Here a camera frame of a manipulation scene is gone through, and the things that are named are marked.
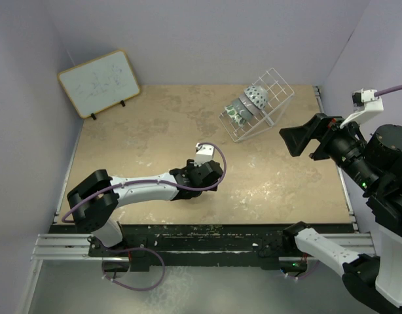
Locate aluminium frame rail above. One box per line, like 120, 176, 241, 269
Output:
29, 232, 105, 262

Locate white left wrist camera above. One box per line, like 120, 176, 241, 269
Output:
194, 143, 215, 166

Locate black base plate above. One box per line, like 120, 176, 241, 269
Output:
49, 224, 306, 271

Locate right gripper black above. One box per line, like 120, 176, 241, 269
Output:
279, 110, 380, 190

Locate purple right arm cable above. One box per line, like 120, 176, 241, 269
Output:
374, 82, 402, 97

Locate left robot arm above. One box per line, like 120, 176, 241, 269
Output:
62, 160, 227, 256

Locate small whiteboard yellow frame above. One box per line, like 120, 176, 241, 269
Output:
58, 50, 140, 119

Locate white wire dish rack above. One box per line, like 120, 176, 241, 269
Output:
219, 67, 295, 143

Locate blue floral pattern bowl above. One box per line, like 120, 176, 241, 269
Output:
244, 85, 268, 110

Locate green leaf pattern bowl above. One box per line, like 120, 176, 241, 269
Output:
225, 105, 246, 128

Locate grey dotted red-rim bowl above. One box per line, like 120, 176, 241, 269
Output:
232, 99, 253, 122

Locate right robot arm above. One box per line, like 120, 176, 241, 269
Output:
280, 113, 402, 313

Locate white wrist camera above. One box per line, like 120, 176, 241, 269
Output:
194, 143, 215, 166
340, 89, 384, 129

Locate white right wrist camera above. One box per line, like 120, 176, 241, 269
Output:
340, 89, 384, 129

